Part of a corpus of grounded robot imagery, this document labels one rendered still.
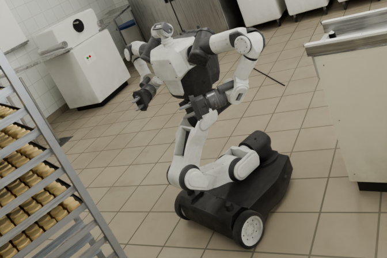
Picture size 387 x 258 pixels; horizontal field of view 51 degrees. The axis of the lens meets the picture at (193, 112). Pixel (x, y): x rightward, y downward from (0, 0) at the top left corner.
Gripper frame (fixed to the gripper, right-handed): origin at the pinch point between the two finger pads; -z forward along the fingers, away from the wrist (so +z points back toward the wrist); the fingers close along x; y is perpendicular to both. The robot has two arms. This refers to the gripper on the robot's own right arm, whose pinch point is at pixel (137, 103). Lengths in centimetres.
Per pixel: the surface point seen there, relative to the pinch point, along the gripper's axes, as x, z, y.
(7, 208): 8, -95, -6
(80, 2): 53, 408, -284
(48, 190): -2, -71, -11
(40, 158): 17, -79, 3
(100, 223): -19, -75, 9
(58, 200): -1, -81, 2
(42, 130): 26, -76, 9
